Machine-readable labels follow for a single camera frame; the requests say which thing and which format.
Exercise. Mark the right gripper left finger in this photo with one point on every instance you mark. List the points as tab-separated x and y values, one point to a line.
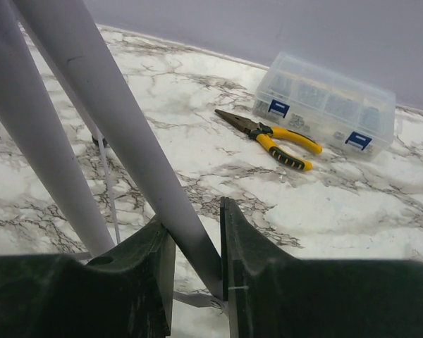
142	267

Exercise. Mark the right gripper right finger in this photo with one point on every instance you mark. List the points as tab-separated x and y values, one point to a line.
261	282

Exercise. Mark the lilac music stand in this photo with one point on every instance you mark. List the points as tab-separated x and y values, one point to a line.
71	44

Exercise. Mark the clear plastic screw box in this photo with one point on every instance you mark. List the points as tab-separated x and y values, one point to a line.
351	115

